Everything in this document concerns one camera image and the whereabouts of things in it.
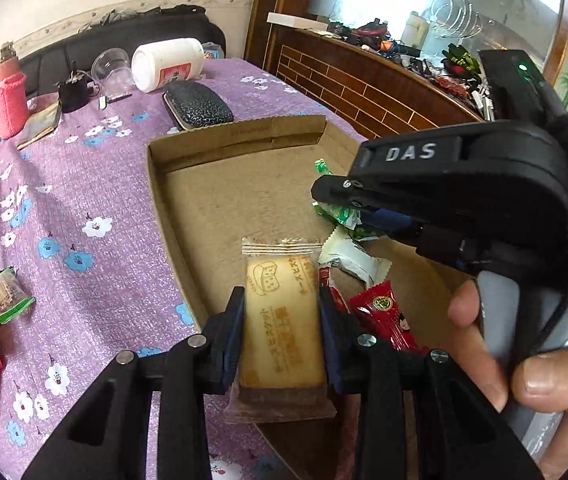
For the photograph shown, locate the sideboard clutter pile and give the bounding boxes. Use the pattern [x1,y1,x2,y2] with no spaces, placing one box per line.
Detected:
[326,12,494,121]

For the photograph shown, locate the dark clothes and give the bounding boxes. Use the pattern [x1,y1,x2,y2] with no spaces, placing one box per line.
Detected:
[81,4,205,23]

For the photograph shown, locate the black sofa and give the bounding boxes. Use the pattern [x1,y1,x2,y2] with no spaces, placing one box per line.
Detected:
[0,7,227,128]

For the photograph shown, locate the wooden sideboard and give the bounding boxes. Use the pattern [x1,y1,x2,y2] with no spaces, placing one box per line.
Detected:
[264,25,494,141]

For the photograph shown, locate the green white snack packet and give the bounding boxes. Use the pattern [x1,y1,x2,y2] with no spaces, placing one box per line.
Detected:
[312,158,379,241]

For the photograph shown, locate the pink sleeved bottle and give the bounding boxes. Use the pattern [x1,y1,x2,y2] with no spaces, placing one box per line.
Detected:
[0,42,30,139]

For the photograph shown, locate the clear green-edged snack packet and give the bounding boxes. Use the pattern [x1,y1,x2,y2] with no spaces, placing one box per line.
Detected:
[0,267,36,325]

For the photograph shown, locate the cardboard box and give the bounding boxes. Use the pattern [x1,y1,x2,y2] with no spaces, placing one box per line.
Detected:
[145,114,469,480]

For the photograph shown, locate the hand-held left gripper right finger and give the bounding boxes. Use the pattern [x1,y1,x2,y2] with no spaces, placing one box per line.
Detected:
[318,286,544,480]

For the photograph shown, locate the small lighter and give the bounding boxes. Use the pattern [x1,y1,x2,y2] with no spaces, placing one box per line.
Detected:
[99,92,133,109]

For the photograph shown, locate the black glasses case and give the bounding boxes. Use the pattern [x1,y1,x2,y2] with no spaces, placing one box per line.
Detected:
[162,81,235,132]

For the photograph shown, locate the white flat box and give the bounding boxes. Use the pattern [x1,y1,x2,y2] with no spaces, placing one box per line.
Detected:
[266,11,329,31]

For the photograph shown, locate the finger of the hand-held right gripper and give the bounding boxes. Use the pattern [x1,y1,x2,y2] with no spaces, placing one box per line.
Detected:
[311,170,444,228]
[359,209,484,272]

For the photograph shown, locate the yellow biscuit packet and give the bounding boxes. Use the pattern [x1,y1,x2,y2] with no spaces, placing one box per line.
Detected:
[224,236,337,423]

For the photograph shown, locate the white plastic jar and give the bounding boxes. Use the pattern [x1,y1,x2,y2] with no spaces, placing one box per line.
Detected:
[131,37,206,93]

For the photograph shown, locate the small booklet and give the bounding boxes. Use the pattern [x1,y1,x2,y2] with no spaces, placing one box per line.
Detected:
[16,101,63,151]

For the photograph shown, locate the black cup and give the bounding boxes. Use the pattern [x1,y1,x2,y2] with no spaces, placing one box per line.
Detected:
[58,62,96,113]

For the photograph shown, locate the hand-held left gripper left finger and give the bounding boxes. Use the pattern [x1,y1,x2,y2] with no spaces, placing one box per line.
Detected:
[21,286,247,480]

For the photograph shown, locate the person's right hand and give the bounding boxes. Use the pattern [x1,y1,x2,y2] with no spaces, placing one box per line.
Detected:
[448,280,568,480]

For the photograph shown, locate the clear plastic cup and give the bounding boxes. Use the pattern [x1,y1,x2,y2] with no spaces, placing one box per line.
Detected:
[91,47,135,93]

